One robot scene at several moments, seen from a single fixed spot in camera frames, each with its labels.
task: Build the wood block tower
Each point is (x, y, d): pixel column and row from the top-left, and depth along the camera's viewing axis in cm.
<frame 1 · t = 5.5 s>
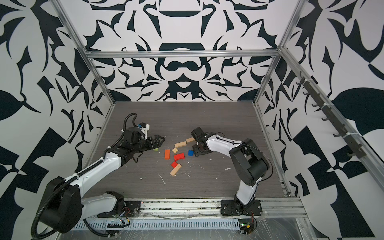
left hand: (160, 137, 84), fingers open
right hand: (200, 149, 93), fingers open
orange rectangular wood block: (167, 154, 94), point 2 cm above the table
red arch wood block: (179, 156, 92), point 2 cm above the table
small red cube block: (174, 164, 90), on the table
ribbed natural wood square block: (175, 150, 96), on the table

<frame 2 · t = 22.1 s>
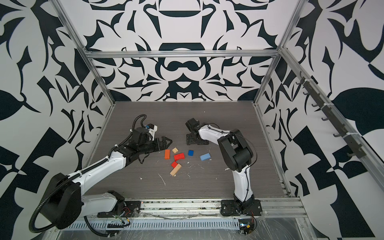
left hand: (167, 140, 83), fingers open
right hand: (195, 140, 98), fingers open
light blue rectangular block: (205, 157, 93), on the table
the other named things where they were.

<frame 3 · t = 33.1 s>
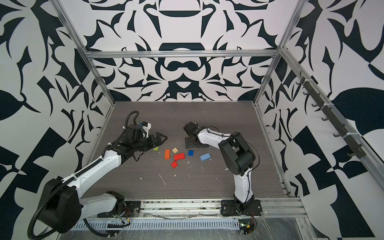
left hand: (162, 137, 82), fingers open
right hand: (195, 142, 96), fingers open
the named things where they were.

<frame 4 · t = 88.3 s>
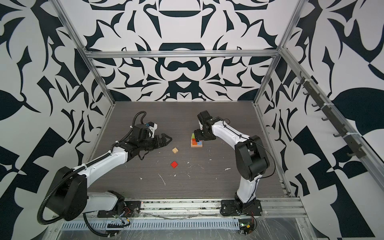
left hand: (167, 138, 84), fingers open
right hand: (201, 136, 92), fingers open
light blue rectangular block: (199, 143, 96), point 4 cm above the table
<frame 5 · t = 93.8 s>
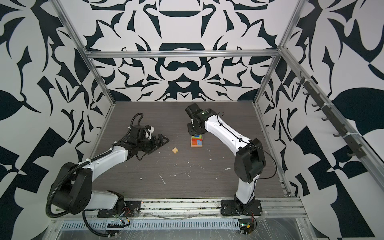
left hand: (165, 140, 86), fingers open
right hand: (193, 130, 85), fingers open
small red cube block: (196, 139, 97), point 4 cm above the table
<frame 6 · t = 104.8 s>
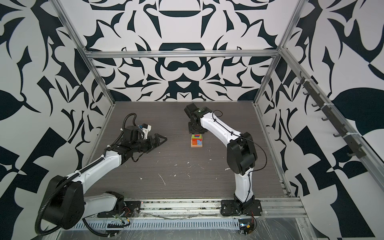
left hand: (163, 139, 83), fingers open
right hand: (195, 130, 90), fingers open
